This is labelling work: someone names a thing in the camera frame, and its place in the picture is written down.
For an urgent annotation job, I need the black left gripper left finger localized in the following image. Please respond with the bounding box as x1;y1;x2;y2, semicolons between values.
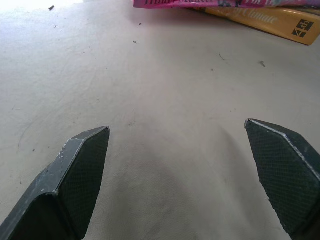
0;125;111;240

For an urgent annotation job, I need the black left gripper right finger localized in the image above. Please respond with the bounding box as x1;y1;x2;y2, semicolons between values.
244;118;320;240

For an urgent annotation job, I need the yellow hardcover book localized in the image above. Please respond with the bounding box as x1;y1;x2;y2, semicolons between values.
186;5;320;47

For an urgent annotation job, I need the pink paperback book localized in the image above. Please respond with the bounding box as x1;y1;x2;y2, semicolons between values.
132;0;320;9

